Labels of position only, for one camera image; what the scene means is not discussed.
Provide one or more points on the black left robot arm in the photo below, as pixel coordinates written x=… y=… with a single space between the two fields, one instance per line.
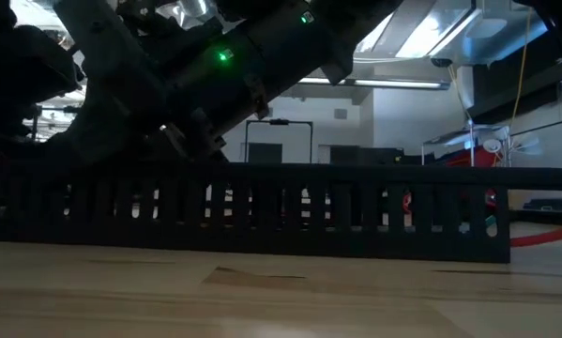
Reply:
x=111 y=70

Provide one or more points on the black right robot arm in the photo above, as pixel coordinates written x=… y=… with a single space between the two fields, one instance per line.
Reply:
x=271 y=47

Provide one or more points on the LED light bar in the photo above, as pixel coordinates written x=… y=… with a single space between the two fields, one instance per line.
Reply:
x=393 y=83

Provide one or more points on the black aluminium table frame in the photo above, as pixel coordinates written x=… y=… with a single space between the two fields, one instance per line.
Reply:
x=552 y=217

